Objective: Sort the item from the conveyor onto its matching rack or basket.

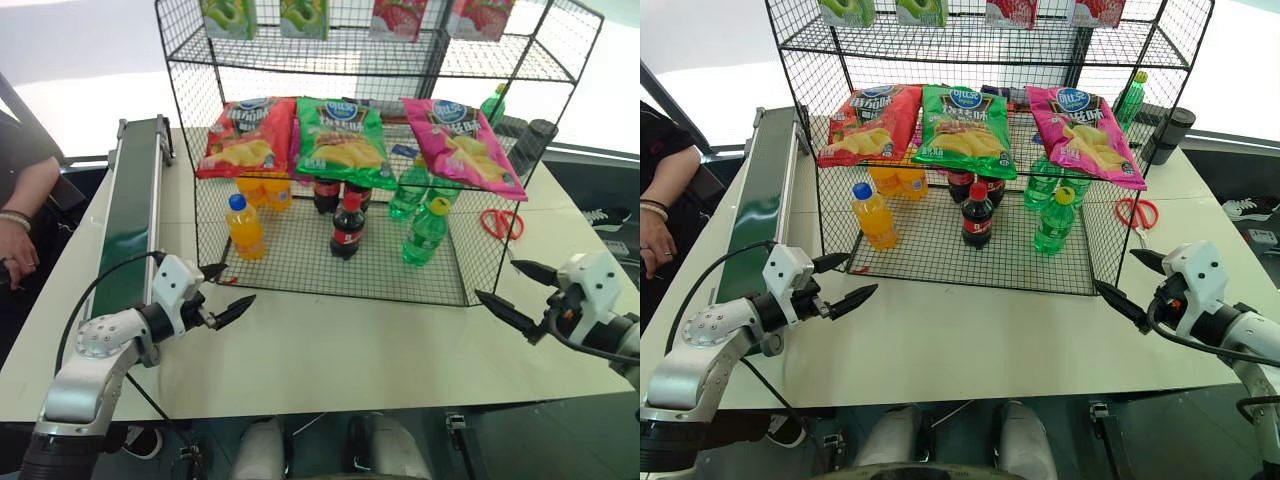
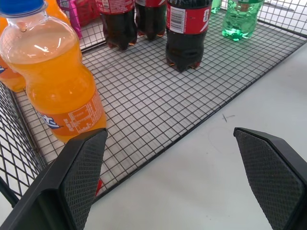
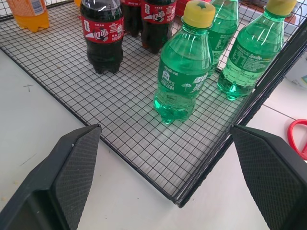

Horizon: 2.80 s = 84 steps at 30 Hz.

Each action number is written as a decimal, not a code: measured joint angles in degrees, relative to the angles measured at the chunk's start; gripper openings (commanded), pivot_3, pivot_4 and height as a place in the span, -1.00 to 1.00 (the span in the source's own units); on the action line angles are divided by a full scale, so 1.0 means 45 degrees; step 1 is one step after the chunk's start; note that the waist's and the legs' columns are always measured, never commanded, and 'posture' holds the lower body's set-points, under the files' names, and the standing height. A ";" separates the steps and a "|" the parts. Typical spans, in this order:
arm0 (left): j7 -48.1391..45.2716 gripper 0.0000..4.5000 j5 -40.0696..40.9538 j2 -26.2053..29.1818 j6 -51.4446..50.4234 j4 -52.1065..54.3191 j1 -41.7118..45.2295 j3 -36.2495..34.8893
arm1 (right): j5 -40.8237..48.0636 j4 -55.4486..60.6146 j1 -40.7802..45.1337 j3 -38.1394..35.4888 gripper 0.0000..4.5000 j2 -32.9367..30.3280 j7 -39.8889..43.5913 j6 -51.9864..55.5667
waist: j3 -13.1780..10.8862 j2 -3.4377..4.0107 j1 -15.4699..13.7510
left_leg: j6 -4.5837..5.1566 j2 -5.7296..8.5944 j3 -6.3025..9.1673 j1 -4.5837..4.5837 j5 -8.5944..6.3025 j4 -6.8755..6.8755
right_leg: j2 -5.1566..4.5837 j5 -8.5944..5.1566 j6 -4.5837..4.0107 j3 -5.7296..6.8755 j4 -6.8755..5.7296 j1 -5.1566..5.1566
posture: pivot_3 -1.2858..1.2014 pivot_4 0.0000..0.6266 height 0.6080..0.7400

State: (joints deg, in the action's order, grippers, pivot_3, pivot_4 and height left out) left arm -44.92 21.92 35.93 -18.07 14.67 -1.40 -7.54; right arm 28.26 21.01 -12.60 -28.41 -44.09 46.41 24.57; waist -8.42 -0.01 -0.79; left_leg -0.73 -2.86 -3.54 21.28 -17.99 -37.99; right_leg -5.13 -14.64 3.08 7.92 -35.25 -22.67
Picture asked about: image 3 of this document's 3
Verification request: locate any black wire mesh basket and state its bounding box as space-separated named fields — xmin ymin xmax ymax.
xmin=0 ymin=0 xmax=307 ymax=208

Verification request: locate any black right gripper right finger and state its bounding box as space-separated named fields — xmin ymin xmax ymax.
xmin=229 ymin=124 xmax=307 ymax=230

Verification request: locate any green Sprite bottle yellow cap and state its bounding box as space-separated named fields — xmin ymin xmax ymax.
xmin=153 ymin=0 xmax=216 ymax=125
xmin=216 ymin=0 xmax=298 ymax=103
xmin=206 ymin=0 xmax=240 ymax=78

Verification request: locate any red snack package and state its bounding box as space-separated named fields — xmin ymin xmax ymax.
xmin=176 ymin=0 xmax=190 ymax=18

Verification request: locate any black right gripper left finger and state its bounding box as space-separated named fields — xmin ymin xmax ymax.
xmin=0 ymin=124 xmax=102 ymax=230

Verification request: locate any cola bottle red label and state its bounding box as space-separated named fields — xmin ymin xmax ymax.
xmin=80 ymin=0 xmax=125 ymax=74
xmin=121 ymin=0 xmax=142 ymax=38
xmin=141 ymin=0 xmax=177 ymax=55

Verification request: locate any red plastic ring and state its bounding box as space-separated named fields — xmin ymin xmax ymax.
xmin=286 ymin=118 xmax=307 ymax=161

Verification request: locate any white round container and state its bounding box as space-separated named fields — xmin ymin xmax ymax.
xmin=283 ymin=50 xmax=307 ymax=91

